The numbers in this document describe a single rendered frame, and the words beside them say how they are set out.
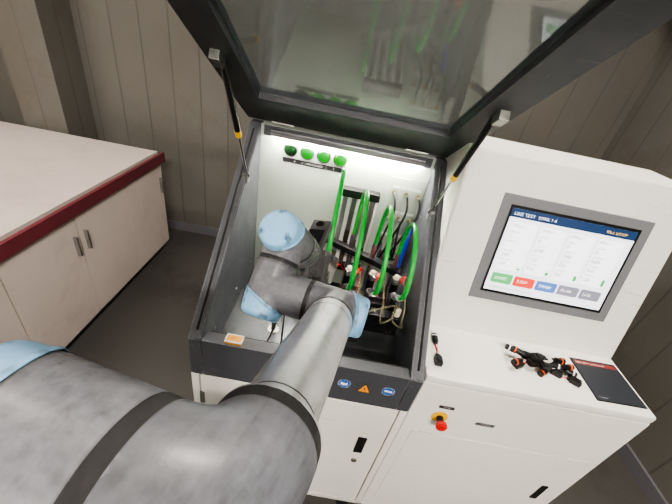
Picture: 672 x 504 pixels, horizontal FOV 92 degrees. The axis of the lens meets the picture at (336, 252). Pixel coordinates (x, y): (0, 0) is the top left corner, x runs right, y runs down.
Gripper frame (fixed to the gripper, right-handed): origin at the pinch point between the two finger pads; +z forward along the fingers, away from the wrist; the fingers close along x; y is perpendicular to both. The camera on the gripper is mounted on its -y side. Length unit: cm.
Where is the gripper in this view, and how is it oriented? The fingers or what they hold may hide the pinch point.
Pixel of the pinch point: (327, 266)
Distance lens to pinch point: 90.0
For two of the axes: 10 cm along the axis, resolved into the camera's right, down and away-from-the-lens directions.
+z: 2.1, 2.9, 9.3
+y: -1.8, 9.5, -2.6
